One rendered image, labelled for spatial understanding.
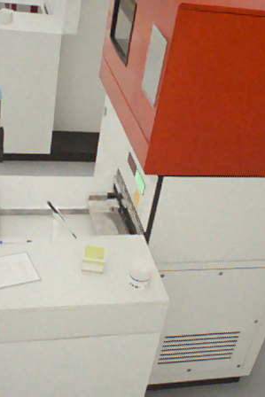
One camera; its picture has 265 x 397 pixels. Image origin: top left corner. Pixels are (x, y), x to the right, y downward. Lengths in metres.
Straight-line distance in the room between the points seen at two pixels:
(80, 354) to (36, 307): 0.28
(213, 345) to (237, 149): 1.03
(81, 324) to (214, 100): 0.84
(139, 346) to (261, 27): 1.11
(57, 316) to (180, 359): 1.01
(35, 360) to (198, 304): 0.82
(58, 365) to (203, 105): 0.99
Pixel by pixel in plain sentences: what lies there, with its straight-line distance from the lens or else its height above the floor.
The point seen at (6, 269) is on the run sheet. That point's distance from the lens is 1.99.
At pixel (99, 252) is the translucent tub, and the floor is 1.03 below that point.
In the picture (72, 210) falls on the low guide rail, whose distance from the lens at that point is 2.50.
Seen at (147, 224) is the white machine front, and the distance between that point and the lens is 2.20.
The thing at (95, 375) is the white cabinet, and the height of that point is 0.62.
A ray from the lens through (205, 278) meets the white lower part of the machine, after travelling 2.48.
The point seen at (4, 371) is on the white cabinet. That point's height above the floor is 0.68.
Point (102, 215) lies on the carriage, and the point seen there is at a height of 0.88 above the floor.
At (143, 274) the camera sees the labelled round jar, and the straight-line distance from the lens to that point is 1.93.
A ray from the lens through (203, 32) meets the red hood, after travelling 1.89.
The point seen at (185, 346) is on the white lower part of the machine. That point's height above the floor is 0.32.
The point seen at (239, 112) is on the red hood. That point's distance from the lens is 2.07.
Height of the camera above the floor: 2.29
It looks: 34 degrees down
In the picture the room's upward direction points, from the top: 11 degrees clockwise
